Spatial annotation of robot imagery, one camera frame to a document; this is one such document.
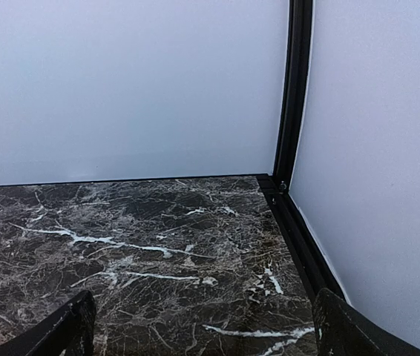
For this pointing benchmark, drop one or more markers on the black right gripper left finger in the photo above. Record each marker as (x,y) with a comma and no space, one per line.
(67,331)

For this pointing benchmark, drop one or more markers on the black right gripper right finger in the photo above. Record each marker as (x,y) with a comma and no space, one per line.
(341,330)

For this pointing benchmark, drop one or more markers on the black right side table rail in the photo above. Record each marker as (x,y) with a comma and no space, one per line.
(308,259)

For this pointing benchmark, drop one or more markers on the black right corner frame post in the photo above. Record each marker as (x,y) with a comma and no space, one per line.
(294,90)

